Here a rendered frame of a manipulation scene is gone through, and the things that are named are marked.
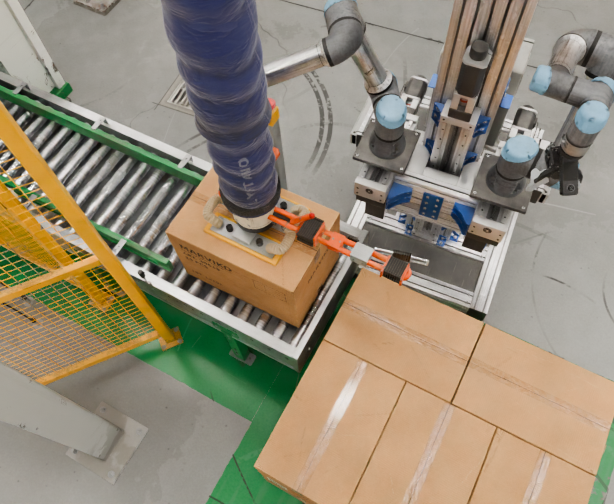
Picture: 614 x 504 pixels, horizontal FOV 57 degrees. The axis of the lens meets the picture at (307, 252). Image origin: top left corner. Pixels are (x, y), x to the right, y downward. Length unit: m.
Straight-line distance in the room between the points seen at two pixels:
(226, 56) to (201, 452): 2.08
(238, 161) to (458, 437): 1.41
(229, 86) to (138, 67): 2.89
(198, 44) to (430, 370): 1.66
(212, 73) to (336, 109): 2.44
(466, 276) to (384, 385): 0.88
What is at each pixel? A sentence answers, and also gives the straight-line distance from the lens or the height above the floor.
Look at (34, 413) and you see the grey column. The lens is 2.40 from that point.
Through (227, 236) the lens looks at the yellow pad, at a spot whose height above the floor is 0.97.
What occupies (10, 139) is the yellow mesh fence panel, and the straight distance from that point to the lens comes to 1.78.
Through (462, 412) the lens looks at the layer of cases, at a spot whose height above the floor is 0.54.
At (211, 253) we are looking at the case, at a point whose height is 0.95.
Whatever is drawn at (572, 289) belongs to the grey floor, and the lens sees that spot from 3.48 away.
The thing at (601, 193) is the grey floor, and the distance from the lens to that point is 3.87.
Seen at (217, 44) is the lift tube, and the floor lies 1.97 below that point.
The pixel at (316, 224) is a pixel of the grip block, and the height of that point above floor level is 1.10.
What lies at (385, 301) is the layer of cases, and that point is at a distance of 2.62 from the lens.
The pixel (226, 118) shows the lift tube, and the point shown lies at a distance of 1.66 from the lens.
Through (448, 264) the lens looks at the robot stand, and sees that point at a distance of 3.12.
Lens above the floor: 2.95
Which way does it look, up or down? 62 degrees down
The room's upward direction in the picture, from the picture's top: 5 degrees counter-clockwise
